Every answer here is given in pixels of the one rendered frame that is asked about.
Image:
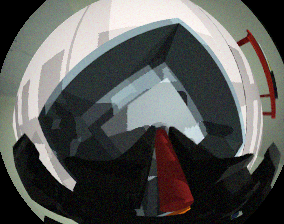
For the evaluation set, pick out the dark red peg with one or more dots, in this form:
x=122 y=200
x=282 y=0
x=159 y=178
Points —
x=174 y=192

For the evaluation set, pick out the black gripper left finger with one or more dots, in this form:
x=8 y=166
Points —
x=128 y=174

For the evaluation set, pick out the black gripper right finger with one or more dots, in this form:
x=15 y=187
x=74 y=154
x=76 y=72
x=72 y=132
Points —
x=203 y=170

